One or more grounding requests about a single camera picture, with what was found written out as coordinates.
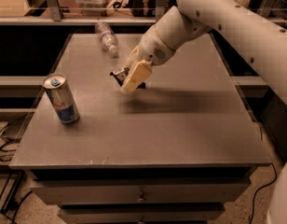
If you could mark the upper drawer with knob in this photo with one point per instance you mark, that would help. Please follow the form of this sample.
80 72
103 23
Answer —
83 192

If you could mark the grey drawer cabinet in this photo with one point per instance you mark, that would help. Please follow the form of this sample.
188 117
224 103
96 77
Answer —
188 123

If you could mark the metal shelf rail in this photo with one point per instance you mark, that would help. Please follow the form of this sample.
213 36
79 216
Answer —
67 10

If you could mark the black rxbar chocolate wrapper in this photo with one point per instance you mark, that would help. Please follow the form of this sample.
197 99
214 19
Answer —
120 74

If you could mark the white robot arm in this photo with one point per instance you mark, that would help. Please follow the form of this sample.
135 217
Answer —
260 42

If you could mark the red bull can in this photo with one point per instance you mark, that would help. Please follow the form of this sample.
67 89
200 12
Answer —
58 91

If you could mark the lower drawer with knob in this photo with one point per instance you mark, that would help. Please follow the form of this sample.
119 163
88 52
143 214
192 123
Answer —
141 214

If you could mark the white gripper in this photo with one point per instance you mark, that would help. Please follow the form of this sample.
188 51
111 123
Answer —
153 49

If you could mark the drawer with knob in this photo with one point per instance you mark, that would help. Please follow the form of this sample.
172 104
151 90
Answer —
141 214
83 192

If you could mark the clear plastic water bottle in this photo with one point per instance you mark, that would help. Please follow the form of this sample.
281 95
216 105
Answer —
107 37

